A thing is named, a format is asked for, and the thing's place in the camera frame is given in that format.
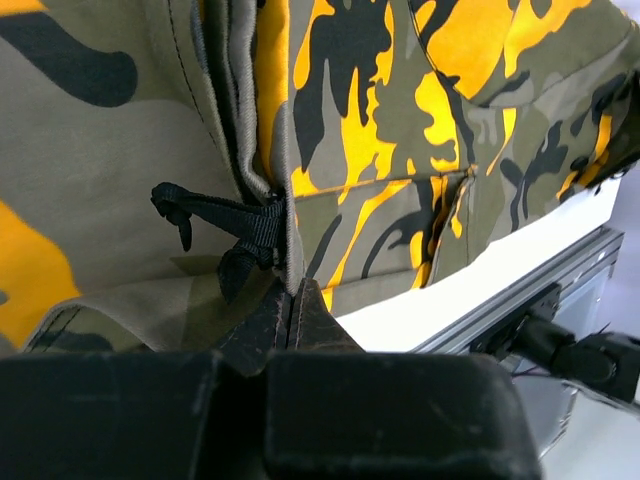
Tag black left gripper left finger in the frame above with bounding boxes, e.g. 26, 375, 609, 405
1, 285, 292, 479

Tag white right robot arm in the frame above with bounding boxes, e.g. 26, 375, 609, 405
511, 317, 639, 414

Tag olive yellow camouflage trousers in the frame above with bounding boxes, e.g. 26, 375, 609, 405
1, 1, 639, 352

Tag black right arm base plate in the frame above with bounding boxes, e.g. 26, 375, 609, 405
469, 282, 562, 361

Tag aluminium rail frame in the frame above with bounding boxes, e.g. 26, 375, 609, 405
413, 226, 624, 354

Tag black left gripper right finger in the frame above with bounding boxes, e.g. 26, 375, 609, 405
264, 279, 543, 479

